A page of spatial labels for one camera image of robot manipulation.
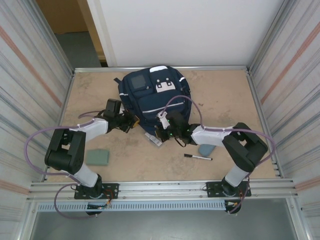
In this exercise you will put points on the clear plastic labelled pack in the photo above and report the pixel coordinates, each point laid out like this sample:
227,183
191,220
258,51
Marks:
151,137

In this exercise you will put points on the navy blue backpack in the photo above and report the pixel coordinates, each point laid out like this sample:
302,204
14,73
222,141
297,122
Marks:
150,100

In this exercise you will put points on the blue-grey glasses case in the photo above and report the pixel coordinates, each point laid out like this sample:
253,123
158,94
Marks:
206,150

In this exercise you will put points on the grey-green notebook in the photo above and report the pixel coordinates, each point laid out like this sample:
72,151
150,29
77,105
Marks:
97,157

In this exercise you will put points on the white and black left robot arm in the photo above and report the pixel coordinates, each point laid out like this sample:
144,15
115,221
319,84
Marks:
92,128

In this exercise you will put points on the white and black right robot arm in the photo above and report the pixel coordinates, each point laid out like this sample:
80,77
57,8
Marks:
212,136

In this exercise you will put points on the black marker pen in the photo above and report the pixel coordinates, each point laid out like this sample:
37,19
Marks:
200,157

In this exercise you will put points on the brown wooden door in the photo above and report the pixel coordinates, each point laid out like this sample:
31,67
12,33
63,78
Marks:
62,15

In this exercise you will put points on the wide aluminium base rail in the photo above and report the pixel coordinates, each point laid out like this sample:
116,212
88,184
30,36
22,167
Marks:
162,191

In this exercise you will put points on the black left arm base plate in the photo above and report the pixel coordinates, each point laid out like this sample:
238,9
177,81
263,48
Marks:
112,188

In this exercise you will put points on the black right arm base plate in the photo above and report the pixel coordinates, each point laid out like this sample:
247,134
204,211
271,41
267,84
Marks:
212,188

